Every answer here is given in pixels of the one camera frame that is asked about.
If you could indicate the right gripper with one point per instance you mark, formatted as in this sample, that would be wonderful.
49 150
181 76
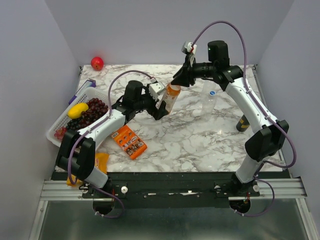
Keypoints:
186 73

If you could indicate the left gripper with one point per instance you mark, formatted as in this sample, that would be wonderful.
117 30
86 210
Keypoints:
161 112

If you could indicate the orange juice bottle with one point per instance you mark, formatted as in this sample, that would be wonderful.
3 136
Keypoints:
170 96

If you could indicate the blue cap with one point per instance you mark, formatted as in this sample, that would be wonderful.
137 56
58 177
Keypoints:
211 94

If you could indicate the clear bottle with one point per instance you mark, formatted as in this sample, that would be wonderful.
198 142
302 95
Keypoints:
208 103

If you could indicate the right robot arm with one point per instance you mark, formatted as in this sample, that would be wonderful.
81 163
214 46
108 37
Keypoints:
268 132

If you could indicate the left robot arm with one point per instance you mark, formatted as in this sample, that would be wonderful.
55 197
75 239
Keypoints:
78 148

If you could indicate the orange snack box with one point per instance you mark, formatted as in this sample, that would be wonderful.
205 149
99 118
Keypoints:
129 142

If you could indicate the dark purple grape bunch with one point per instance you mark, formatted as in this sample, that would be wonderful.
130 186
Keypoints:
96 109

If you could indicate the white plastic basket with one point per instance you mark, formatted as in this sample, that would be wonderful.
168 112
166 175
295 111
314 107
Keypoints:
63 119

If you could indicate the black can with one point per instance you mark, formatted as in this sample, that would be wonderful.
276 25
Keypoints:
243 124

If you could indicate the yellow snack bag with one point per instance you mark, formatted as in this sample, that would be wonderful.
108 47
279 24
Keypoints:
101 160

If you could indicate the purple white box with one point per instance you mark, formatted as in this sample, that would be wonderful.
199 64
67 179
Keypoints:
88 83

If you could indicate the red apple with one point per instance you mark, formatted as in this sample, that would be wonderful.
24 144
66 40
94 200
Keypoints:
97 63

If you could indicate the yellow mango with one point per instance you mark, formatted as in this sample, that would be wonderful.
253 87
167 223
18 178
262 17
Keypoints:
75 112

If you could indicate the black blue grape bunch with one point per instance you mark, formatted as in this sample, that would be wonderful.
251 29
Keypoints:
74 124

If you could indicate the light red grape bunch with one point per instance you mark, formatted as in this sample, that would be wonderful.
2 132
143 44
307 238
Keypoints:
59 133

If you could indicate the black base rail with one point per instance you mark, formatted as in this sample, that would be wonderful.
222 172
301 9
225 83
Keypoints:
164 190

